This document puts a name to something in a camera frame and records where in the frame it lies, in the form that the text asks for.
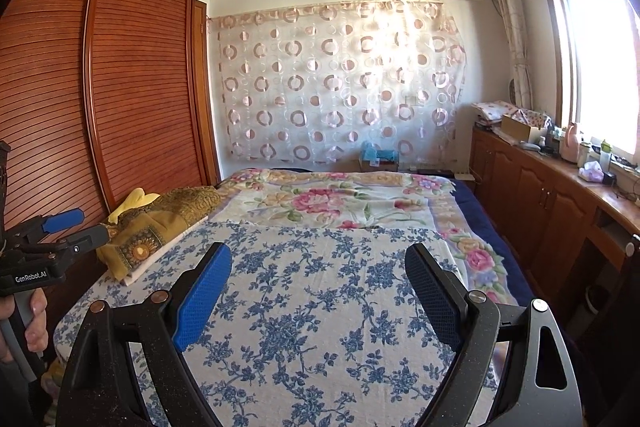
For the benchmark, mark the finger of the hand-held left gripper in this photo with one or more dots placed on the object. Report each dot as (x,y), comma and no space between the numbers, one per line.
(62,219)
(87,242)

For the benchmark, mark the wooden framed window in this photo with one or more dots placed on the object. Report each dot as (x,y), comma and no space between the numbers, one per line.
(595,57)

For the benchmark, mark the gold patterned garment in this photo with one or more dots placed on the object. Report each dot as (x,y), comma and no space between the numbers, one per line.
(150,232)

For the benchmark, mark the stack of folded cloths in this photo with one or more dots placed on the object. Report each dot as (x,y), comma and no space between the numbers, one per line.
(492,109)

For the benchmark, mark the person's left hand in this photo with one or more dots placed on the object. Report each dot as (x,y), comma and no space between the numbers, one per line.
(37,312)

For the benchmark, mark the pink bottle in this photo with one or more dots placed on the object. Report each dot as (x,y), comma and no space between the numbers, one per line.
(569,144)

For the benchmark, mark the circle patterned sheer curtain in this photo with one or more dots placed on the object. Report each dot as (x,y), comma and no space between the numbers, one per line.
(330,82)

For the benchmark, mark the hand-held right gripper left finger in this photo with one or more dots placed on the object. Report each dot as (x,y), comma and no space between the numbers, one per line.
(200,297)

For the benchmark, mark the cardboard box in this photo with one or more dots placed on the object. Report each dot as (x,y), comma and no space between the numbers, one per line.
(515,129)

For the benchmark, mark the blue tissue pack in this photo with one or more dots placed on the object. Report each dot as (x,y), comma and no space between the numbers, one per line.
(377,152)

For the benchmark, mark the green capped bottle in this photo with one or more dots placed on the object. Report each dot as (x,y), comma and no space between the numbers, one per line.
(605,157)

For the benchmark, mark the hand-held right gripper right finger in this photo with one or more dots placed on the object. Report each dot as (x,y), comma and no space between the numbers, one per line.
(432,297)

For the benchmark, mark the blue floral bed sheet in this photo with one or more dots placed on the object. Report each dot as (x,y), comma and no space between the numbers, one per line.
(310,282)

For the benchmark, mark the yellow cloth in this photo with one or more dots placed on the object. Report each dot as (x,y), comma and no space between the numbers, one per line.
(132,202)

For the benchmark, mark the white bottle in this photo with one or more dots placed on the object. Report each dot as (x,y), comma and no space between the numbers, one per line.
(584,154)

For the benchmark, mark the navy mattress cover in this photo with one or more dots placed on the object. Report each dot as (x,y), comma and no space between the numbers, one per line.
(480,217)

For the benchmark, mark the low wooden cabinet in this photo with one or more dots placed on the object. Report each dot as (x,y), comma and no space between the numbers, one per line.
(540,202)

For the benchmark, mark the wooden slatted wardrobe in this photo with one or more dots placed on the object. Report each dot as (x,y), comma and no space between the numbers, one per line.
(140,82)

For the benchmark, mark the floral cloth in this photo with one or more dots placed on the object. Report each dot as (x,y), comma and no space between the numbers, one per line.
(530,117)

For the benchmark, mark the patterned window curtain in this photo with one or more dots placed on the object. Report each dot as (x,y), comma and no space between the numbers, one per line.
(512,27)

